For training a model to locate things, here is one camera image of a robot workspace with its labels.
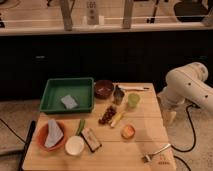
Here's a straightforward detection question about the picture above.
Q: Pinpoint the orange apple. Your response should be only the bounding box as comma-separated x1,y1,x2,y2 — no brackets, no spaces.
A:
121,125,135,139

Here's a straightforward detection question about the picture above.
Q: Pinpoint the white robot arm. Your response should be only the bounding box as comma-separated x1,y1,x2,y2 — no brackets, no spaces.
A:
157,62,213,126

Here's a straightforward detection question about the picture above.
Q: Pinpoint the green pepper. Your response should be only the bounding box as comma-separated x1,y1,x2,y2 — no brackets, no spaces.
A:
76,119,85,136

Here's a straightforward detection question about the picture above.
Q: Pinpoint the white paper cup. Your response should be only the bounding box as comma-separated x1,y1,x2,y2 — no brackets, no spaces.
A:
65,136,85,156

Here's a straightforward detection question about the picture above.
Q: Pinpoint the white handled knife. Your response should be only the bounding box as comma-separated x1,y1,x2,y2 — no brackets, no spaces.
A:
118,86,149,91

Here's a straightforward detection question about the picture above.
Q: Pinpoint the white remote device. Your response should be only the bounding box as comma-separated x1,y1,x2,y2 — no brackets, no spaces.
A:
86,0,99,25

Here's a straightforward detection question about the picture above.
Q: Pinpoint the green plastic tray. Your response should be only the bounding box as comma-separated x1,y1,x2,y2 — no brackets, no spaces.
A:
40,77,94,114

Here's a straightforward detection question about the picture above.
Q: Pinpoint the red grape bunch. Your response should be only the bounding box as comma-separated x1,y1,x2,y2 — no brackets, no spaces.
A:
98,105,116,125

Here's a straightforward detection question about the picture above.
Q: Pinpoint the green plastic cup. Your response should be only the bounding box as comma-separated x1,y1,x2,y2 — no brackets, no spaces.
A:
127,93,140,108

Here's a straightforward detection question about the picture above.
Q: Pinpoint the orange bowl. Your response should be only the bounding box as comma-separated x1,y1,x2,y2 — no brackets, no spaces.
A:
36,122,67,152

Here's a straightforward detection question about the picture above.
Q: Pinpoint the dark red bowl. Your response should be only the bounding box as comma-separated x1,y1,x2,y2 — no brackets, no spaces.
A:
94,80,114,99

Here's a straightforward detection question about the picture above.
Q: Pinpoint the black cable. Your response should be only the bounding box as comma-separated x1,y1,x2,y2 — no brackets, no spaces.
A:
171,103,198,171

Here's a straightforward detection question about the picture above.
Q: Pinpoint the black table clamp bar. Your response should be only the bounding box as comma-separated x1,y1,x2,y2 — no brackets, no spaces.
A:
17,120,36,171

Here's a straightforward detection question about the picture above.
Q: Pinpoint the silver fork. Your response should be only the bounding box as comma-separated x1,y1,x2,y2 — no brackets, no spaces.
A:
142,143,171,163

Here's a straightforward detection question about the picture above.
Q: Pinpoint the grey folded cloth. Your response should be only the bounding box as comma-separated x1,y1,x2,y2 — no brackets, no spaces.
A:
45,119,64,148

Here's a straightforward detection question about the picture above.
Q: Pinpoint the blue sponge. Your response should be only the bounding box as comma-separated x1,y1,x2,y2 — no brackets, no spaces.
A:
61,95,78,109

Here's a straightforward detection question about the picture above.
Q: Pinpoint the brown rectangular block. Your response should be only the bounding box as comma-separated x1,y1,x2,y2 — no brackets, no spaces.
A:
81,128,102,152

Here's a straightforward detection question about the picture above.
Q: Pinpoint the yellow corn piece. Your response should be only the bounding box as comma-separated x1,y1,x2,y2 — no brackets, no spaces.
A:
110,112,124,128

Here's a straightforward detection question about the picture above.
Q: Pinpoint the silver metal cup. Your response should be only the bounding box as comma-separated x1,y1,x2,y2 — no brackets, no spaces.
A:
113,86,125,105

